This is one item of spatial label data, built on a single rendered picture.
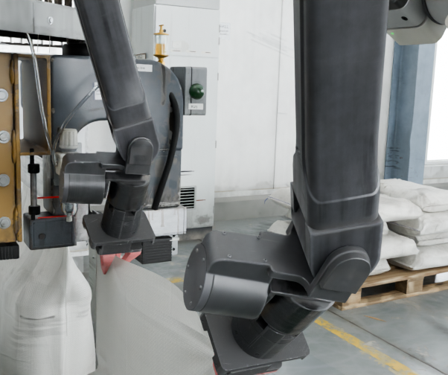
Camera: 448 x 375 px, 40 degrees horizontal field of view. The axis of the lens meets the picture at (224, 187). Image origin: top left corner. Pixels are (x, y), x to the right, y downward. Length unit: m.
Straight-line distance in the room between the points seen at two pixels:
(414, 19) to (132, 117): 0.43
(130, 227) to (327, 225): 0.52
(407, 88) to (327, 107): 6.49
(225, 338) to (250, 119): 5.35
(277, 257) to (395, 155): 6.52
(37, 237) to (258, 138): 4.97
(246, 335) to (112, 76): 0.41
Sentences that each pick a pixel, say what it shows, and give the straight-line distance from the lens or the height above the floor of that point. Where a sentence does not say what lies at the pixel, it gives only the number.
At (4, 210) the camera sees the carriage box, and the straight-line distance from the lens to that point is 1.09.
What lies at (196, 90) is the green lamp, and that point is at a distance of 1.15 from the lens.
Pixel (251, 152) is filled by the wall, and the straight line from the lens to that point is 5.95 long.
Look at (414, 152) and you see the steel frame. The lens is 6.76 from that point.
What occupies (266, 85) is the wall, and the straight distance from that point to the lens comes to 5.99.
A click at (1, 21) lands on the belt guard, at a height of 1.38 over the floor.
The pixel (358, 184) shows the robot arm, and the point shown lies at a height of 1.23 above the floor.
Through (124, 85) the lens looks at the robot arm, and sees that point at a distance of 0.85.
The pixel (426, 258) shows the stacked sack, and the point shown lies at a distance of 4.16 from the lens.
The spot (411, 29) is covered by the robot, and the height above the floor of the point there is 1.39.
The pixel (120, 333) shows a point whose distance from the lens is 0.92.
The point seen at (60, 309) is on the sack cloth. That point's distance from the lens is 1.43.
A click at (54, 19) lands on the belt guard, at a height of 1.39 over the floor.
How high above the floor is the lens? 1.31
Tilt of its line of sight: 10 degrees down
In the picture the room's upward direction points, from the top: 2 degrees clockwise
